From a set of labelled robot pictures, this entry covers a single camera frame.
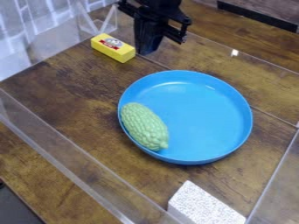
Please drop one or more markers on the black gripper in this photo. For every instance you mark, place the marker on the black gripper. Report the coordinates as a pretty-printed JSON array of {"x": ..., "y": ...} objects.
[{"x": 157, "y": 19}]

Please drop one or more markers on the blue round plastic tray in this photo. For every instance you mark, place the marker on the blue round plastic tray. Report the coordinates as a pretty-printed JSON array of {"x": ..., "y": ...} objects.
[{"x": 204, "y": 111}]

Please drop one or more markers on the green bumpy bitter gourd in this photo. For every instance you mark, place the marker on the green bumpy bitter gourd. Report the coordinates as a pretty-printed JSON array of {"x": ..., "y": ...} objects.
[{"x": 144, "y": 126}]

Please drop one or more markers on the yellow rectangular block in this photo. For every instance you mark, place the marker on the yellow rectangular block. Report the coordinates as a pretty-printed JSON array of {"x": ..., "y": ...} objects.
[{"x": 113, "y": 47}]

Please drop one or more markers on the white speckled foam block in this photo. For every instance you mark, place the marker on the white speckled foam block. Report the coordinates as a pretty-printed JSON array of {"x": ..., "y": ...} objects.
[{"x": 196, "y": 207}]

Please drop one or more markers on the clear acrylic enclosure wall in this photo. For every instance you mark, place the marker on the clear acrylic enclosure wall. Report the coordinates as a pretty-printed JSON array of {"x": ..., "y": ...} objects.
[{"x": 79, "y": 169}]

